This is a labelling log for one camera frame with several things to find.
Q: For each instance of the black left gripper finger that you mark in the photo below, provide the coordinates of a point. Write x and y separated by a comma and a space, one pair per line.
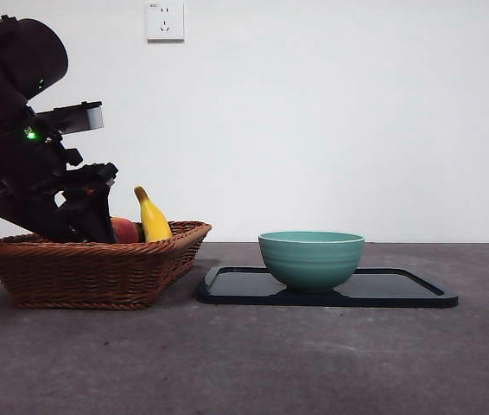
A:
95, 216
33, 214

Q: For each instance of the teal ribbed bowl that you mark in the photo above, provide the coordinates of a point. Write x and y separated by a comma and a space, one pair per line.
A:
311, 263

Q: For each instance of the red orange peach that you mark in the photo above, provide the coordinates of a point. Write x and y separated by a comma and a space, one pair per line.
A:
125, 231

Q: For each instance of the yellow banana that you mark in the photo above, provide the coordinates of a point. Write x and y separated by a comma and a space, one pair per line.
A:
154, 222

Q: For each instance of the brown wicker basket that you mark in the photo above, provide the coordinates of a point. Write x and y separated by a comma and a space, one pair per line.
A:
80, 276

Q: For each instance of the dark rectangular tray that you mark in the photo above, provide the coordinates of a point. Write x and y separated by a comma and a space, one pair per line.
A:
236, 298

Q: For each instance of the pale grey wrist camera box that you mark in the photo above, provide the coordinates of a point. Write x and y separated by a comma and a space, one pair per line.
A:
76, 117

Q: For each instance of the white wall power socket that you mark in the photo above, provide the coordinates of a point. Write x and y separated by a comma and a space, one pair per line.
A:
165, 21

